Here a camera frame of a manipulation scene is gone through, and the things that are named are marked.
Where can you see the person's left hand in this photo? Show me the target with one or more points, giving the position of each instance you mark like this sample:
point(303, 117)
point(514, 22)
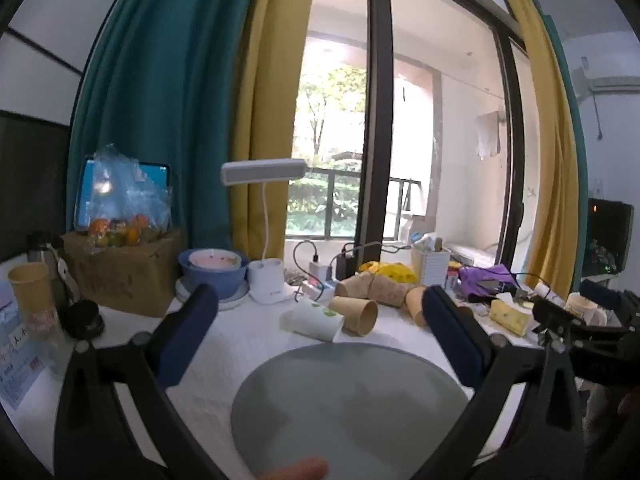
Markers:
point(296, 471)

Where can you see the white charger plug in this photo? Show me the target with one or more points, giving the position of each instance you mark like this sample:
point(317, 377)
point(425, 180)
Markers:
point(320, 269)

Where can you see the white square holder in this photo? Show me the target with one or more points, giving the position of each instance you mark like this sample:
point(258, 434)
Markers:
point(430, 266)

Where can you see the dark window frame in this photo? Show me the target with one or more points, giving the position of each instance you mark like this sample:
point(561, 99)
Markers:
point(372, 110)

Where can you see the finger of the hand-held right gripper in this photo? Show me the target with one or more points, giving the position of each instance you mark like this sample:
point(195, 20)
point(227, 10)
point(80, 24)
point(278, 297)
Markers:
point(556, 314)
point(600, 294)

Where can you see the purple cloth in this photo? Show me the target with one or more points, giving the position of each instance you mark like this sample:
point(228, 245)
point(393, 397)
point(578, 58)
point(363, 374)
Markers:
point(485, 280)

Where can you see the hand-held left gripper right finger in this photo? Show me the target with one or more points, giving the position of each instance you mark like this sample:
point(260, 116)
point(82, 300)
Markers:
point(454, 335)

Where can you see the printed leaflet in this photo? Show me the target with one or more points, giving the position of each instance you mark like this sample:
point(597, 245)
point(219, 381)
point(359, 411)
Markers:
point(20, 355)

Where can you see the black round lid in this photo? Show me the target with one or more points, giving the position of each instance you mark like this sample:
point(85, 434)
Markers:
point(82, 318)

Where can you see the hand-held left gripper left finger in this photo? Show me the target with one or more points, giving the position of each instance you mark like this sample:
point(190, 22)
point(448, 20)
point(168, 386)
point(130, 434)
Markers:
point(186, 334)

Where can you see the yellow curtain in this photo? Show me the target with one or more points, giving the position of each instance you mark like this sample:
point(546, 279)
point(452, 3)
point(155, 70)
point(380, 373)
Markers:
point(547, 150)
point(270, 85)

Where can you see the white paper cup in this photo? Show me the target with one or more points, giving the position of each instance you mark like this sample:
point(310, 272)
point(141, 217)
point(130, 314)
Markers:
point(312, 321)

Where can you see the cardboard box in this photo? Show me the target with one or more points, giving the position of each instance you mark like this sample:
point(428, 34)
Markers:
point(125, 275)

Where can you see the hanging white cloth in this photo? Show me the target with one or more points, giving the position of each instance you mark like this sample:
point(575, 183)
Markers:
point(487, 135)

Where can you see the white air conditioner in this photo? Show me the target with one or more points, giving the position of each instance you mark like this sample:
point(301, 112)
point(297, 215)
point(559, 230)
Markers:
point(607, 79)

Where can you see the white desk lamp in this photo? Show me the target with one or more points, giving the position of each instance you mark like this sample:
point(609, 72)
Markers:
point(267, 240)

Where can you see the grey round tray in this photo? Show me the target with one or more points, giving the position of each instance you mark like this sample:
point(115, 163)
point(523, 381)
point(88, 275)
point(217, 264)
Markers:
point(350, 410)

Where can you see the dark balcony railing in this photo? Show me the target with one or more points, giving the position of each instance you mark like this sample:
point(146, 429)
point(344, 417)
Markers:
point(340, 200)

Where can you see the white mug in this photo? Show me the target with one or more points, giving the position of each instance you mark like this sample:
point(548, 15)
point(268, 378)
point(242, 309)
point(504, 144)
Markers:
point(585, 308)

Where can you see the upright brown paper cup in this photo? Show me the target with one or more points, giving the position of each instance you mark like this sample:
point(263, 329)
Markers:
point(31, 286)

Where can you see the black monitor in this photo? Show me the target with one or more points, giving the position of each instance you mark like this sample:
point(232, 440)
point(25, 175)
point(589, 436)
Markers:
point(607, 237)

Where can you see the yellow tissue box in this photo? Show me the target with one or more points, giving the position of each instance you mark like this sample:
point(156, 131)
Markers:
point(510, 316)

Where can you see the yellow plastic bag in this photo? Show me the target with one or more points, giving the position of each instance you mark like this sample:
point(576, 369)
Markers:
point(391, 270)

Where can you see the white plate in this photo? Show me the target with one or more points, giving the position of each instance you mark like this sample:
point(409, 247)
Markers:
point(235, 294)

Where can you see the black charger plug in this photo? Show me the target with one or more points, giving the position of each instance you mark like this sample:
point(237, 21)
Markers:
point(346, 266)

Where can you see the pink bowl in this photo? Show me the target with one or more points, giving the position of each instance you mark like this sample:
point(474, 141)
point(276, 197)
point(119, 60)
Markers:
point(214, 260)

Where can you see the white power strip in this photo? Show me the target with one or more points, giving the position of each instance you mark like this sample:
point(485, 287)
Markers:
point(316, 288)

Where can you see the plastic bag of fruit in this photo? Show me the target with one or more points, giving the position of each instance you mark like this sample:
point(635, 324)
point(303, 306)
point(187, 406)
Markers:
point(122, 200)

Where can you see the blue bowl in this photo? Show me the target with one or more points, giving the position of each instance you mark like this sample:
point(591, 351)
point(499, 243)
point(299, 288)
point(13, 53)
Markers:
point(212, 280)

